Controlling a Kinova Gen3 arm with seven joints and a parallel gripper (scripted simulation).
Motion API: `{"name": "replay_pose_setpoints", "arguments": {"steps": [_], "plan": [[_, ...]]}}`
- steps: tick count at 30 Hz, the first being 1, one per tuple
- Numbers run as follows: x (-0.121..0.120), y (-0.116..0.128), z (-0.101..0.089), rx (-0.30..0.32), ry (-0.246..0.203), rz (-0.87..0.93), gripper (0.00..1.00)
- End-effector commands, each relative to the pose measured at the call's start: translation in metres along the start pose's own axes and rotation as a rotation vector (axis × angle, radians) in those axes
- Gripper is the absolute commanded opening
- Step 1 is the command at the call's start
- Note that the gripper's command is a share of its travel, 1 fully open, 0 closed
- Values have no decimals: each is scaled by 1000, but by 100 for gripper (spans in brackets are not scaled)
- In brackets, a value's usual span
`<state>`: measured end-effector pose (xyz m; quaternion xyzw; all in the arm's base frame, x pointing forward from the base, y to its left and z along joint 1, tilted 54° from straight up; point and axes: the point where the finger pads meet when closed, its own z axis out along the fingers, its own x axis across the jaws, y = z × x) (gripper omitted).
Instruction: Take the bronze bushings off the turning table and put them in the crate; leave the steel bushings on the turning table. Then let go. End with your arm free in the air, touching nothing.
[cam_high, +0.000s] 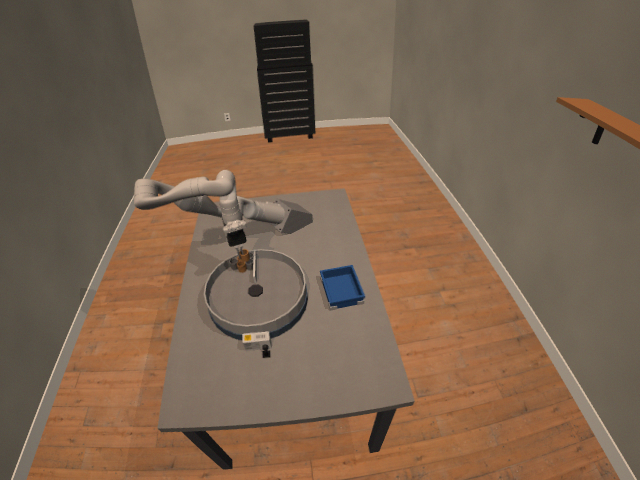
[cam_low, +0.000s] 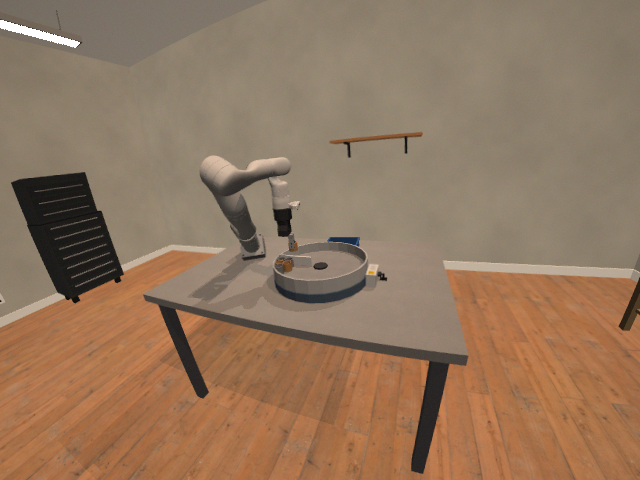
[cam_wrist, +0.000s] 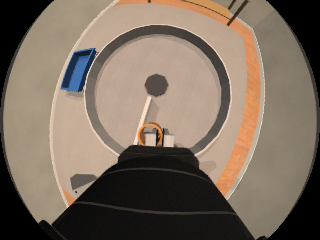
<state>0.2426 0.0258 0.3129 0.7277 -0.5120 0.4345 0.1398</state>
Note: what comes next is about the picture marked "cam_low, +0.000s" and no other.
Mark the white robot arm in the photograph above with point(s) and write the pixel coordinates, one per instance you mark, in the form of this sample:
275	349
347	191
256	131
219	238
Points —
226	180

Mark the blue plastic tray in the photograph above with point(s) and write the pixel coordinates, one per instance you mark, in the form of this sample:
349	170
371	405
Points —
349	240

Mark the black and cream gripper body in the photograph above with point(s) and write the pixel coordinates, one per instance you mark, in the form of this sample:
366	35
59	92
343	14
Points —
282	213

